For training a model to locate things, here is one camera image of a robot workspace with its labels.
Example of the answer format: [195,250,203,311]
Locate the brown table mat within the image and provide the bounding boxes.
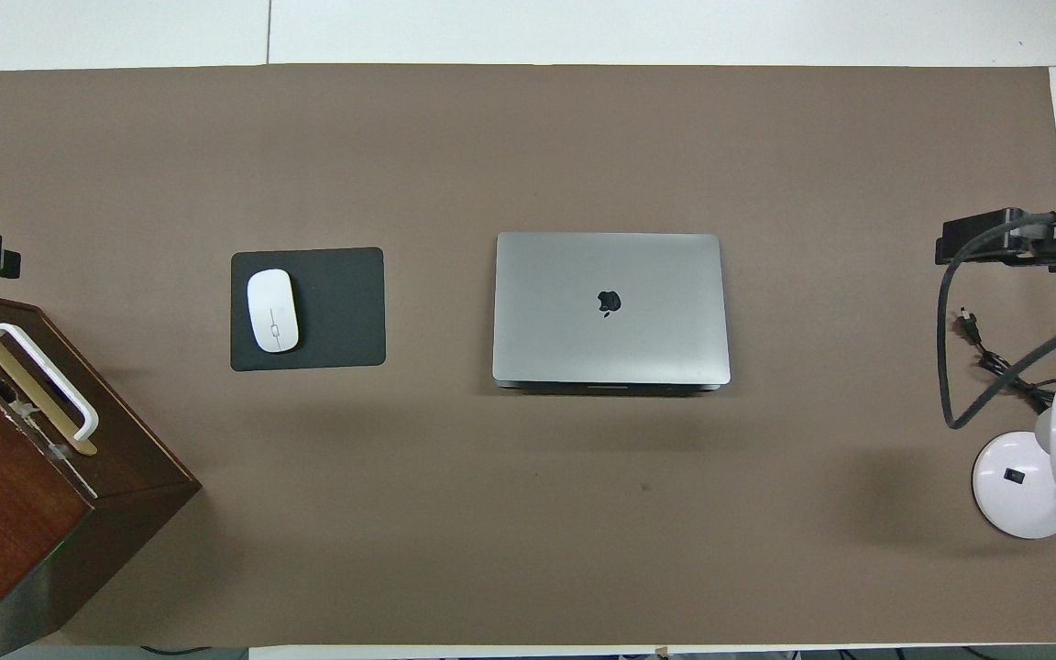
[0,64,1056,647]

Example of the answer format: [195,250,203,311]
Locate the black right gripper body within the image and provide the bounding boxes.
[948,209,1056,267]

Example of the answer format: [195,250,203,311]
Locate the black lamp power cable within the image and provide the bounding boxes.
[952,310,1056,413]

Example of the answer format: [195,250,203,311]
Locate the black mouse pad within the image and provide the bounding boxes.
[230,247,387,373]

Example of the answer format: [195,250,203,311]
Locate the white computer mouse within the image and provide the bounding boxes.
[247,269,300,354]

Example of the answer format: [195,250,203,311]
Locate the silver grey laptop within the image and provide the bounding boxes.
[491,231,732,393]

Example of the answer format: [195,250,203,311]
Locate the dark brown wooden box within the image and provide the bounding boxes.
[0,286,203,660]

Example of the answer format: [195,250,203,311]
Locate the white desk lamp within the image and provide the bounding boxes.
[972,379,1056,540]

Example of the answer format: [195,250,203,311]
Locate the white box handle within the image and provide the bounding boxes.
[0,323,100,443]

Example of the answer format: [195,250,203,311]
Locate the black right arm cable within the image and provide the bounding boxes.
[938,209,1056,430]

